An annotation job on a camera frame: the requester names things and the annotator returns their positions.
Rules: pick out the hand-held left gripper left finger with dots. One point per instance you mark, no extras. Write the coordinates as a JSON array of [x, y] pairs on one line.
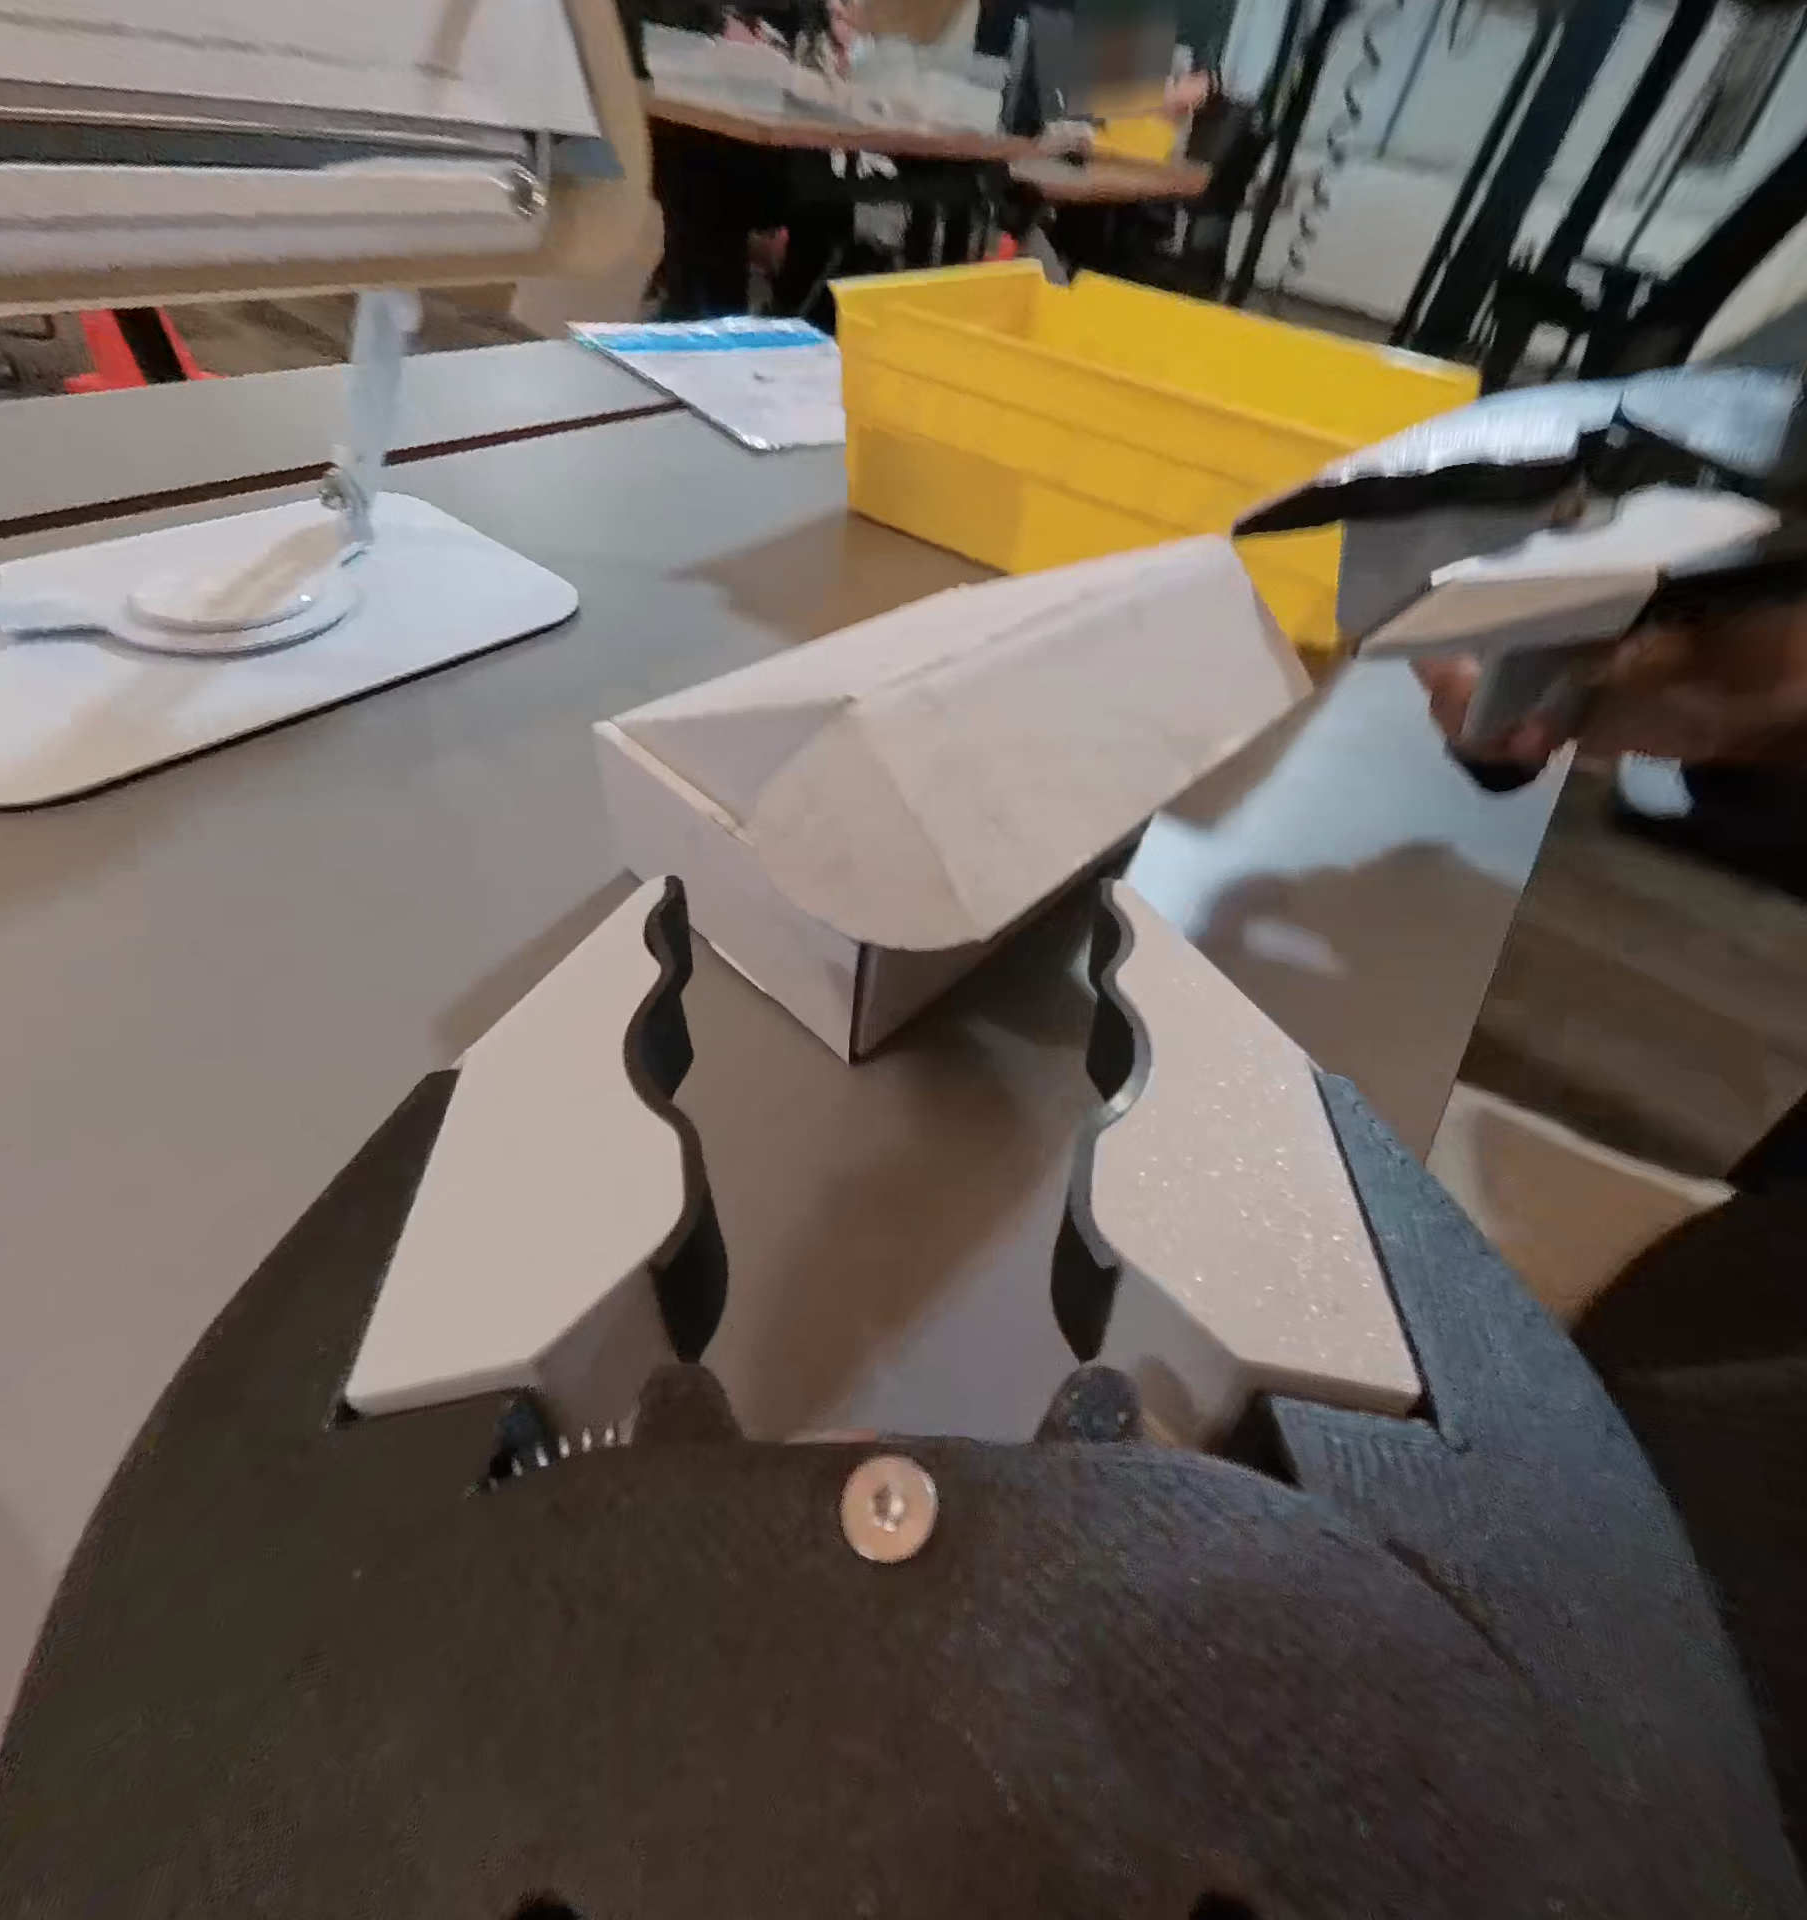
[[528, 1198]]

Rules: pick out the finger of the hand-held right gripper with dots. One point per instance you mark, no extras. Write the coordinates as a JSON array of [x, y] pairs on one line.
[[1445, 450], [1564, 577]]

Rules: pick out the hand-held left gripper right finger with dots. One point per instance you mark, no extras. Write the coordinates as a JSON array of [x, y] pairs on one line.
[[1248, 1198]]

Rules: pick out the yellow plastic bin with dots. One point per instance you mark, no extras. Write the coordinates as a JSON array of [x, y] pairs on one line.
[[1084, 436]]

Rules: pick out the white cardboard mailer box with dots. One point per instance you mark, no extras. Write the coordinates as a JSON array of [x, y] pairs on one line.
[[965, 749]]

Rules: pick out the grey desk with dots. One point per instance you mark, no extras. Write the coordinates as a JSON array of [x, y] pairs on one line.
[[243, 976]]

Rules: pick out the person's right hand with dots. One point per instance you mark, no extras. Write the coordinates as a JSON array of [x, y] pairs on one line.
[[1741, 688]]

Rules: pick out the beige chair seat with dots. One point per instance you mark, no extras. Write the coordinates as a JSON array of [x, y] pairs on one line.
[[1564, 1198]]

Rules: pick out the small yellow bin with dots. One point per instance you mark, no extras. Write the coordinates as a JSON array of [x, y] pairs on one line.
[[1137, 138]]

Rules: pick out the person's torso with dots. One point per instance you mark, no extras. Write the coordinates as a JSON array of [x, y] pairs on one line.
[[1741, 1426]]

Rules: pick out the white document stand wooden board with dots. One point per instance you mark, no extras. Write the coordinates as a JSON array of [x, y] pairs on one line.
[[243, 644]]

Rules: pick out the background wooden table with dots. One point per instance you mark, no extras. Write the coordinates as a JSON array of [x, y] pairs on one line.
[[841, 129]]

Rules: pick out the blue white paper leaflet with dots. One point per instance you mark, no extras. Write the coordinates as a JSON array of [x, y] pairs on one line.
[[753, 377]]

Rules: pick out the printed instruction sheet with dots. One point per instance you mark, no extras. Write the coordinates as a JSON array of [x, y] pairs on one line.
[[243, 46]]

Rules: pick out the black metal frame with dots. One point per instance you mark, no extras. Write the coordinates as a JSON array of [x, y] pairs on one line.
[[1460, 225]]

